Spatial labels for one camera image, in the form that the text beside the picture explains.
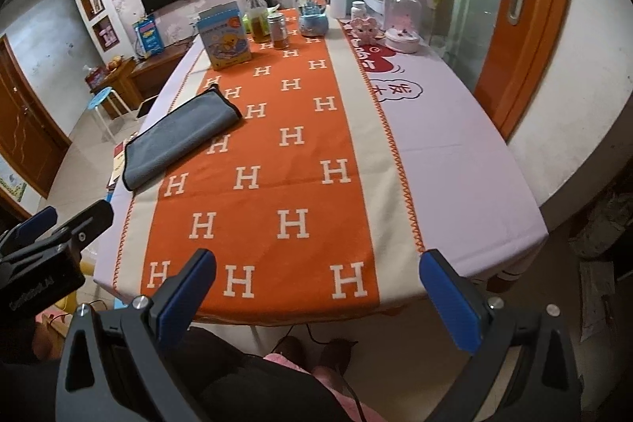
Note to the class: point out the wooden television cabinet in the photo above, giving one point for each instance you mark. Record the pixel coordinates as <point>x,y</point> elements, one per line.
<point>143,68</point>

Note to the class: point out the pink garment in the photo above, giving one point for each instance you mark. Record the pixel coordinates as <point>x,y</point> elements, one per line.
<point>316,382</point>

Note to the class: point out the blue box with yellow print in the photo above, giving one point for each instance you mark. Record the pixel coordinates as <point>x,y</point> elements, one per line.
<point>148,35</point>

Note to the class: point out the pink pig toy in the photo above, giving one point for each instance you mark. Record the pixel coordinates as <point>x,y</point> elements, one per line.
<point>365,30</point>

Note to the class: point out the grey towel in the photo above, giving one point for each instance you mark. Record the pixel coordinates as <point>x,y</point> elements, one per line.
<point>178,135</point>

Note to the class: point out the orange printed blanket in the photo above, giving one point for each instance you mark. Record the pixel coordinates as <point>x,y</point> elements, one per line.
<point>269,165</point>

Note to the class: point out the white cylinder container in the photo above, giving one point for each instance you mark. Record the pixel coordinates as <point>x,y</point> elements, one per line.
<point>339,4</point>

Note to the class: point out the blue cartoon box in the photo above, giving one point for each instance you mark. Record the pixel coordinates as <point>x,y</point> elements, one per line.
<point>225,39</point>

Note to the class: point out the red snack bag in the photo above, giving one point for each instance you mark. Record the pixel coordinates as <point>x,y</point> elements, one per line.
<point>96,77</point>

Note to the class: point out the brown wooden door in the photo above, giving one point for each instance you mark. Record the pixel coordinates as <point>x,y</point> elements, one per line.
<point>27,120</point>

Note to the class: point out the small white bottle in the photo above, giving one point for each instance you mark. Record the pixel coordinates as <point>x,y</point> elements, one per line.
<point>358,10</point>

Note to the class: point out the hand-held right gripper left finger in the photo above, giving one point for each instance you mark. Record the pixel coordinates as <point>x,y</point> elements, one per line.
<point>185,303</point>

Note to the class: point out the person's black pants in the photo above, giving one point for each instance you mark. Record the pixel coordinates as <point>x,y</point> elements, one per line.
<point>237,382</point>

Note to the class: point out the blue round stool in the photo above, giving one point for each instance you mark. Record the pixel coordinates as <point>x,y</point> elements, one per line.
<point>106,103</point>

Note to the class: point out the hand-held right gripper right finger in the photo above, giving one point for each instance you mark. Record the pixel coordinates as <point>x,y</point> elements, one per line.
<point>452,306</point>

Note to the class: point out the orange framed sliding door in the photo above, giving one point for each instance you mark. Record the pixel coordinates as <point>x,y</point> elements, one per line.
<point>524,16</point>

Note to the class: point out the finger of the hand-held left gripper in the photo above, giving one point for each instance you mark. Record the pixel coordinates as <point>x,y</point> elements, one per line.
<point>89,217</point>
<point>39,222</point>

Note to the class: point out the pink glass dome ornament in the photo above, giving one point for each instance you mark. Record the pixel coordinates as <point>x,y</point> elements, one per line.
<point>405,24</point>

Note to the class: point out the brown shoe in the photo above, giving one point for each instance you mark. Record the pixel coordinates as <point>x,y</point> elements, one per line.
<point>291,347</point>
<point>337,349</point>

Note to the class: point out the blue snow globe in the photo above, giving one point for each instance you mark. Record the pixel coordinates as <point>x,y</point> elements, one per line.
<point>311,14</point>

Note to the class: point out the glass spice jar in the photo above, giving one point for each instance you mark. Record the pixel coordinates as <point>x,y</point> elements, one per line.
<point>278,31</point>

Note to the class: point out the oil bottle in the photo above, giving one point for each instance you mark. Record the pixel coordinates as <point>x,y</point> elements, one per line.
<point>256,19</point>

